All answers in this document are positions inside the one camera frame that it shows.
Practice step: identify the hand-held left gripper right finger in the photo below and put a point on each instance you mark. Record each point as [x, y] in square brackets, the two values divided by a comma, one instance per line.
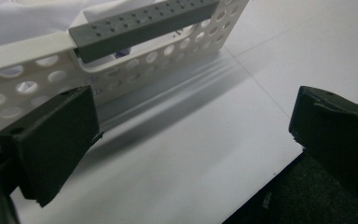
[335, 137]

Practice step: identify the white garment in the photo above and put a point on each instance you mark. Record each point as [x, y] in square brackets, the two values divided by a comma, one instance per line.
[18, 18]

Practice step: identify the white perforated plastic basket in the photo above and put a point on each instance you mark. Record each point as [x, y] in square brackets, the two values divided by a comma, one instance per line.
[21, 49]

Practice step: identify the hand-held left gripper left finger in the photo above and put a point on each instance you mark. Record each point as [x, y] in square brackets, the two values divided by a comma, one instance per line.
[49, 146]

